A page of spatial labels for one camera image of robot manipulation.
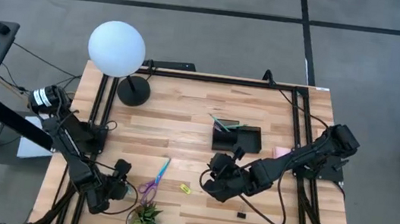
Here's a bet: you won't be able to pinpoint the pink sticky note pad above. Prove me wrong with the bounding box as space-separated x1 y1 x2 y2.
272 146 292 162

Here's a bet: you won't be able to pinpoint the black aluminium table frame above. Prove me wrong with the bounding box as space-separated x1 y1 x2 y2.
27 53 373 224

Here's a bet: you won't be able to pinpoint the yellow eraser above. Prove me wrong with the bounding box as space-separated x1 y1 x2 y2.
178 182 193 196

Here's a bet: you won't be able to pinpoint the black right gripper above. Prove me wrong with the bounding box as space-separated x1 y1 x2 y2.
199 150 263 207

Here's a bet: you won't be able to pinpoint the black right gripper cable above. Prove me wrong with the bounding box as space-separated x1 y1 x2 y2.
194 157 293 224

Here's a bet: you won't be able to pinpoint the purple handled scissors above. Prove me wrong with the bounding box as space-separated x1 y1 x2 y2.
136 153 172 209

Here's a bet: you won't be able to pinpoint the white box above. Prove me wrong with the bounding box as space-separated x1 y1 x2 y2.
16 115 59 163

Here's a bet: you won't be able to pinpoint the black frame power cable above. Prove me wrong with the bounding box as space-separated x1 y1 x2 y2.
258 68 339 131

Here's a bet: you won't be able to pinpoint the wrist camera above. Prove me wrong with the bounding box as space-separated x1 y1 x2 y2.
112 157 134 181
231 144 247 163

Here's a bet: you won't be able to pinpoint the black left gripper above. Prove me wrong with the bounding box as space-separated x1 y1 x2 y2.
82 173 131 219

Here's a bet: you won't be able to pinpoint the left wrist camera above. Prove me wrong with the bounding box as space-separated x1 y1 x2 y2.
112 157 134 181

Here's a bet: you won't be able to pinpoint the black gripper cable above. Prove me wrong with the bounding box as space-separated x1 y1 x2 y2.
194 157 293 224
101 176 141 219

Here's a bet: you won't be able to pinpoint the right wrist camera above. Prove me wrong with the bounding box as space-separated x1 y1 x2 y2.
231 144 247 163

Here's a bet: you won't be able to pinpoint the black mesh desk organizer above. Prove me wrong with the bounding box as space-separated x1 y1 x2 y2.
210 118 265 157

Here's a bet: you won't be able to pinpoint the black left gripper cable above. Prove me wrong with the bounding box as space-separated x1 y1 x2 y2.
101 176 141 219

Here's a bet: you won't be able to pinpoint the white globe lamp black stand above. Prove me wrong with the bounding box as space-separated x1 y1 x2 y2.
80 17 159 109

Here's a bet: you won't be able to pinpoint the dark grey desk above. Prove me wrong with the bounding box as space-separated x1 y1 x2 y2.
0 21 68 208

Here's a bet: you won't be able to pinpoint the potted succulent plant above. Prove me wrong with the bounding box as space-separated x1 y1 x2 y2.
126 200 182 224

